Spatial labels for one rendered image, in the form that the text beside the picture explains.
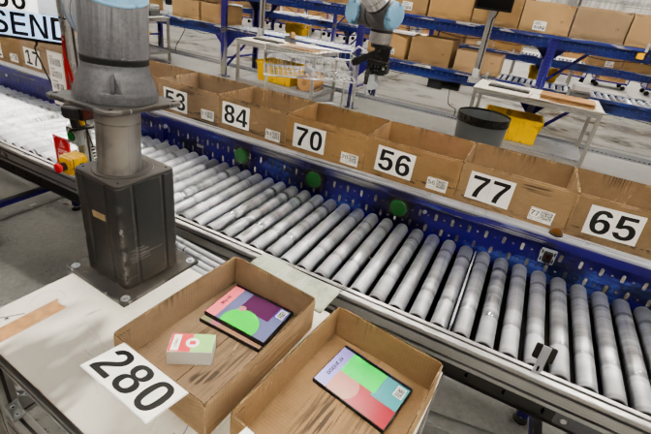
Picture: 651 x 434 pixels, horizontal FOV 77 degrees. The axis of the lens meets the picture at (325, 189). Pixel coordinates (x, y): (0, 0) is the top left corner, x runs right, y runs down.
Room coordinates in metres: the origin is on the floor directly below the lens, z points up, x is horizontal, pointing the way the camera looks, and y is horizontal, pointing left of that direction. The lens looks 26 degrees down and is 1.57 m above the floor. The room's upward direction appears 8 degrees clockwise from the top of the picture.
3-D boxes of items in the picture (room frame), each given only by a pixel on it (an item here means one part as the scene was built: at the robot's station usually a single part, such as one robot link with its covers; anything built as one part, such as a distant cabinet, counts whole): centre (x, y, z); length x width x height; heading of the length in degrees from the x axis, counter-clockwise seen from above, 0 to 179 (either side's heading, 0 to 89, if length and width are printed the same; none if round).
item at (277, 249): (1.38, 0.06, 0.72); 0.52 x 0.05 x 0.05; 156
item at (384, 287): (1.22, -0.29, 0.72); 0.52 x 0.05 x 0.05; 156
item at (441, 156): (1.68, -0.38, 0.96); 0.39 x 0.29 x 0.17; 66
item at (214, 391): (0.74, 0.20, 0.80); 0.38 x 0.28 x 0.10; 151
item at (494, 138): (4.08, -1.46, 0.32); 0.50 x 0.50 x 0.64
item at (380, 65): (1.77, -0.15, 1.33); 0.09 x 0.08 x 0.12; 70
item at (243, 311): (0.83, 0.16, 0.78); 0.19 x 0.14 x 0.02; 65
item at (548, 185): (1.52, -0.74, 0.96); 0.39 x 0.29 x 0.17; 66
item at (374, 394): (0.66, -0.14, 0.76); 0.19 x 0.14 x 0.02; 56
